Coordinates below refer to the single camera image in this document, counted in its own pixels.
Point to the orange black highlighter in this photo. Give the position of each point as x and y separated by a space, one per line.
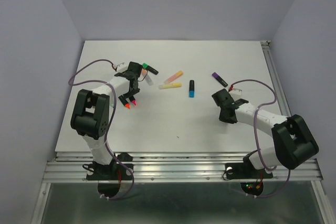
124 101

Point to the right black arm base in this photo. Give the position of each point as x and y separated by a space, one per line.
245 170

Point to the aluminium right side rail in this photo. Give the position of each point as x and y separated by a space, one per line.
282 101

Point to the purple cap black highlighter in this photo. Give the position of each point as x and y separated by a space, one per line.
219 79

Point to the aluminium front rail frame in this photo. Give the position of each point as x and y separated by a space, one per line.
148 167

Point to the yellow clear highlighter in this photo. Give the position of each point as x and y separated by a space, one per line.
170 85

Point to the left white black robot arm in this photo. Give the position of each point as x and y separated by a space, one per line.
94 109

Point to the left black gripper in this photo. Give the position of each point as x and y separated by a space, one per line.
127 95

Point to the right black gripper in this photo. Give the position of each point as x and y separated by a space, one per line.
222 119

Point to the green cap black highlighter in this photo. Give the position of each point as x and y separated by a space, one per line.
150 69

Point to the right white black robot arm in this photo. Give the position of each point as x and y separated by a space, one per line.
293 141

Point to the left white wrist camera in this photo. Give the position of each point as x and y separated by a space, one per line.
122 67

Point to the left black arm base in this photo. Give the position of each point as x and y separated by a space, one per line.
112 171

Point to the blue cap black highlighter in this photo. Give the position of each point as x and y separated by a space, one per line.
191 91

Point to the orange cap clear highlighter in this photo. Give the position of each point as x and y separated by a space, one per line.
146 77

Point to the pink black highlighter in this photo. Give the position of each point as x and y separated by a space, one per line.
133 100

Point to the peach clear highlighter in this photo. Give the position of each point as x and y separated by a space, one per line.
173 77

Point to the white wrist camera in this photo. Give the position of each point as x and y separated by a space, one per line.
122 67
236 92

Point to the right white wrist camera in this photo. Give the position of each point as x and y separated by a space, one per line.
236 92

